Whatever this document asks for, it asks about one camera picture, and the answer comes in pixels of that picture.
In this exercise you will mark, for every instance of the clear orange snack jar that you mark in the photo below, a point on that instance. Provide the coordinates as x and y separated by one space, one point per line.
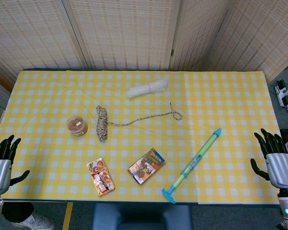
77 125

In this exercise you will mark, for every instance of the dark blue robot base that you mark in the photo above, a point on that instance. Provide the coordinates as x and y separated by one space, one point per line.
141 216

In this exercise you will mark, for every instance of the blue green toy water pump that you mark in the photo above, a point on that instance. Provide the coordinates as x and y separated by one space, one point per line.
194 164

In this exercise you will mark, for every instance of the yellow white checkered tablecloth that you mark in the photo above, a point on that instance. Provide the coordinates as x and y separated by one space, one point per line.
206 107

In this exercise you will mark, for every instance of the yellow orange curry box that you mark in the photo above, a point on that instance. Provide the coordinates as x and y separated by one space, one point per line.
101 177

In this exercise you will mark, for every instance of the white power strip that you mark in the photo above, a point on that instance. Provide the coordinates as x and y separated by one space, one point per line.
283 94

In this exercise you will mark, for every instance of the black trouser leg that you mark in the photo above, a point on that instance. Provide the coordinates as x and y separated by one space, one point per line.
16 212

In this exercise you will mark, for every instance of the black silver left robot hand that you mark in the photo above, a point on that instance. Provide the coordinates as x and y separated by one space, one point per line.
0 172

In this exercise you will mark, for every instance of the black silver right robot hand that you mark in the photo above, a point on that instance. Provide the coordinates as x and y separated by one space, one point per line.
280 170

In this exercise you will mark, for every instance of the orange blue card box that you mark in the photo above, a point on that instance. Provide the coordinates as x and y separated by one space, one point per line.
146 166

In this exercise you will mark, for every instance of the woven bamboo folding screen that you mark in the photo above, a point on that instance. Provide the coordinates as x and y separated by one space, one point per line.
124 33

